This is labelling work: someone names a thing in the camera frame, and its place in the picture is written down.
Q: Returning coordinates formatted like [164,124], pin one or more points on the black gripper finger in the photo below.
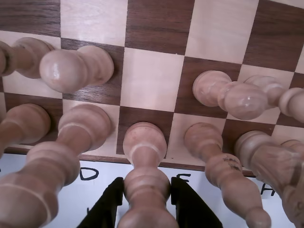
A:
[107,209]
[190,209]

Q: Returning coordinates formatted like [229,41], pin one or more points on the light wooden king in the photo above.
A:
[145,142]

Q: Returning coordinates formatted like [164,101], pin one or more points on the white paper letter strip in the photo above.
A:
[73,202]

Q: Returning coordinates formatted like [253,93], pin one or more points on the light wooden bishop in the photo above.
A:
[204,140]
[23,123]

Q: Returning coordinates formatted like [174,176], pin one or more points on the light wooden queen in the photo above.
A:
[83,128]

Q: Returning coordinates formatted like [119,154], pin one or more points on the light wooden knight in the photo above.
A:
[256,152]

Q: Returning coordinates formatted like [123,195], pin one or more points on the light wooden rook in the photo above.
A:
[293,143]

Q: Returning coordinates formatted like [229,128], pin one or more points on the light wooden pawn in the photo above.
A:
[213,88]
[31,57]
[292,102]
[71,71]

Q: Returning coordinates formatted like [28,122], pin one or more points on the wooden chessboard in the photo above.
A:
[154,78]

